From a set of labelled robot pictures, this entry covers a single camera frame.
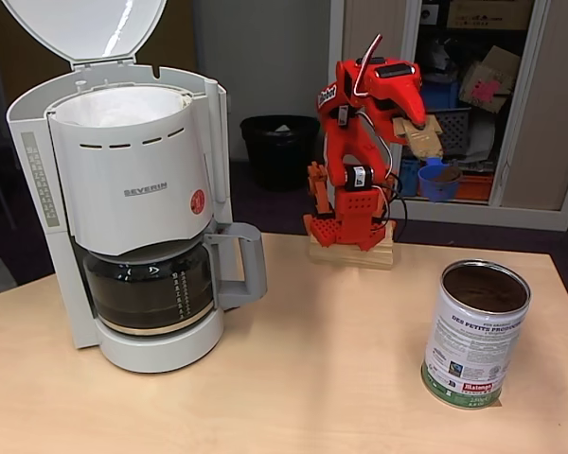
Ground blue scoop with cardboard handle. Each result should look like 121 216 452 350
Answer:
391 115 463 203

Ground white green coffee tin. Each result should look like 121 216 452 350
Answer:
420 258 533 410

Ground ground coffee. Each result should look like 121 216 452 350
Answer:
444 267 526 313

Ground white paper coffee filter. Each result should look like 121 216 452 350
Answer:
56 87 193 129

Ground white drip coffee maker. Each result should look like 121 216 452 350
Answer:
0 0 231 375

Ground blue plastic crate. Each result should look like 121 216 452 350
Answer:
423 75 460 113

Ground grey perforated basket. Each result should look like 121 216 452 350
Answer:
425 107 472 157

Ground white cabinet beige doors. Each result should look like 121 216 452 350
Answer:
328 0 568 233

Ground dark crumpled bag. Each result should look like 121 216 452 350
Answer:
417 37 461 82

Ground small blue bin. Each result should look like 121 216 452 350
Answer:
399 158 422 198

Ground orange clamp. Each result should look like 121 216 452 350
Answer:
306 160 335 218

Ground cardboard box pink sticker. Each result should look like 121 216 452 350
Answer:
457 44 522 114

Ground orange plastic crate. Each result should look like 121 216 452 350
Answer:
453 172 495 201

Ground black trash bin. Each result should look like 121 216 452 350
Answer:
240 115 323 193

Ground brown cardboard box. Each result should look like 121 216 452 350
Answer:
447 0 535 30

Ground wooden base block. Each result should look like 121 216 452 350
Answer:
310 231 395 271

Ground white red servo cable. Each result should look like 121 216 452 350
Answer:
352 32 383 100

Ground glass carafe grey handle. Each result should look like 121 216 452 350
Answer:
82 221 269 338

